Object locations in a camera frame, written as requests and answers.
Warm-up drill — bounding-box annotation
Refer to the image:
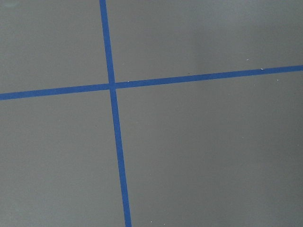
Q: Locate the blue tape line lengthwise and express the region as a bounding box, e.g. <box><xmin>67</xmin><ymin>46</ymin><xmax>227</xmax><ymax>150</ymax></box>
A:
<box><xmin>99</xmin><ymin>0</ymin><xmax>132</xmax><ymax>227</ymax></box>

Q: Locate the blue tape line crosswise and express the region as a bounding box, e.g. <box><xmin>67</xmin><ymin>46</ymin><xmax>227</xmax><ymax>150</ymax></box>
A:
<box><xmin>0</xmin><ymin>65</ymin><xmax>303</xmax><ymax>100</ymax></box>

